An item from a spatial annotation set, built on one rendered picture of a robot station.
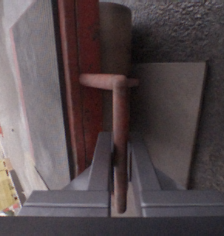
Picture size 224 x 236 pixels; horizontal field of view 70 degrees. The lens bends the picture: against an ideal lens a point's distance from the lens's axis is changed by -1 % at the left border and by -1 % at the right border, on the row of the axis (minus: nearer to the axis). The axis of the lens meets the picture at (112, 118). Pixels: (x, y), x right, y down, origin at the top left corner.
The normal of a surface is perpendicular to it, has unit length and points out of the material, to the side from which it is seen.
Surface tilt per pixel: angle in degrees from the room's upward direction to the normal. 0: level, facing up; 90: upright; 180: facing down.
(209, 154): 0
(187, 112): 0
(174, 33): 0
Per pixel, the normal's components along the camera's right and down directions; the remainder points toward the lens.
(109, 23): 0.33, 0.28
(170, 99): -0.77, 0.20
